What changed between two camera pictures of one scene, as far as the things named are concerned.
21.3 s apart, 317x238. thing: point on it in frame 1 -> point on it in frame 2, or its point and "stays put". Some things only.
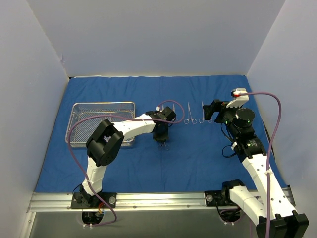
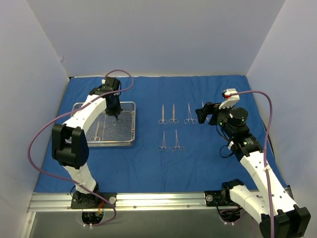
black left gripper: x=160 y=137 -> x=113 y=109
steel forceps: x=186 y=121 stays put
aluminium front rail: x=51 y=202 stays put
